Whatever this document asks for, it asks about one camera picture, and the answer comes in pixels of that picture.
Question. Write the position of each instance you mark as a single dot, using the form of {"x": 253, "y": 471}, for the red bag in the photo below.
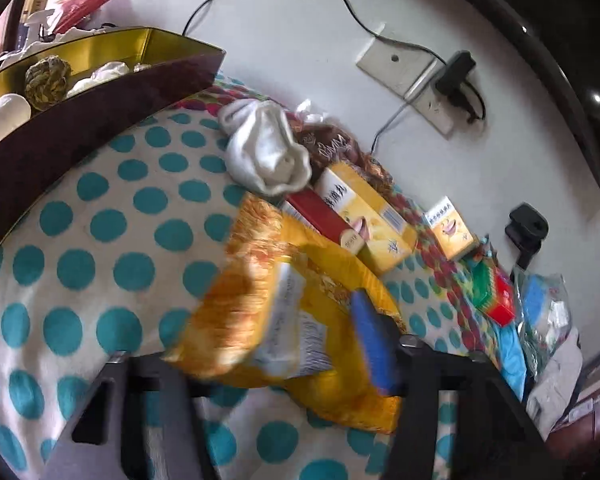
{"x": 80, "y": 10}

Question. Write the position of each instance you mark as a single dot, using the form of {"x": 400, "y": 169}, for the yellow snack packet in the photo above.
{"x": 325, "y": 280}

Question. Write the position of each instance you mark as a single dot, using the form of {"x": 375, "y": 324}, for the white spray bottle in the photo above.
{"x": 35, "y": 25}

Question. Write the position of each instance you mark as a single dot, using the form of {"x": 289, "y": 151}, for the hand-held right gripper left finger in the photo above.
{"x": 165, "y": 425}

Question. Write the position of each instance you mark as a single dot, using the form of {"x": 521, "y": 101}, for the maroon tin box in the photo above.
{"x": 90, "y": 135}

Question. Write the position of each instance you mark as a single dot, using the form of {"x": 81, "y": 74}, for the blue cloth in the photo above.
{"x": 511, "y": 360}

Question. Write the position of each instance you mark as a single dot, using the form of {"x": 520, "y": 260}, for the brown packet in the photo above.
{"x": 330, "y": 147}

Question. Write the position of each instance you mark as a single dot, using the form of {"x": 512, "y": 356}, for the black television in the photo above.
{"x": 555, "y": 20}

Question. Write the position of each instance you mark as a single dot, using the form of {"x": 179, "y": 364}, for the grey cloth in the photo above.
{"x": 557, "y": 380}

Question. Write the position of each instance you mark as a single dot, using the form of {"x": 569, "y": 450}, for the black clip holder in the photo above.
{"x": 527, "y": 225}

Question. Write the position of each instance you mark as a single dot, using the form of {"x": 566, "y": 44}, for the green and red box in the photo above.
{"x": 495, "y": 292}

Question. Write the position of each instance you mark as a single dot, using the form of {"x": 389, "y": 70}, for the black charger plug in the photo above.
{"x": 455, "y": 77}

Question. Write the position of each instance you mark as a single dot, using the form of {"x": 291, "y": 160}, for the brown wooden furniture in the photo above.
{"x": 590, "y": 400}

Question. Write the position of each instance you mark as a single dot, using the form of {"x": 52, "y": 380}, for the rolled white socks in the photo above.
{"x": 2, "y": 122}
{"x": 102, "y": 76}

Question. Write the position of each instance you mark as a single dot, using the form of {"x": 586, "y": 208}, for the loose white sock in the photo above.
{"x": 265, "y": 145}

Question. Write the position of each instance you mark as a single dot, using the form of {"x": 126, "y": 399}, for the clear plastic bag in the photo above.
{"x": 542, "y": 310}

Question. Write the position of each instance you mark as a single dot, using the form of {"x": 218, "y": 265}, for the small yellow medicine box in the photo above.
{"x": 450, "y": 230}

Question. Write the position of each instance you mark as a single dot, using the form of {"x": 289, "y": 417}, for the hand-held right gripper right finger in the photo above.
{"x": 376, "y": 345}

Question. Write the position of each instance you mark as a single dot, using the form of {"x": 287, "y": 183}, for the long red box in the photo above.
{"x": 320, "y": 220}

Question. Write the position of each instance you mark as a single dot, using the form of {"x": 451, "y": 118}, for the white wall socket plate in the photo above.
{"x": 397, "y": 72}

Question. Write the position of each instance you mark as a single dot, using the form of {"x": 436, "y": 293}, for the polka dot blanket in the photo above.
{"x": 130, "y": 240}

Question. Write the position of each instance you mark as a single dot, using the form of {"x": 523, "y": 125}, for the white cloth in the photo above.
{"x": 55, "y": 42}

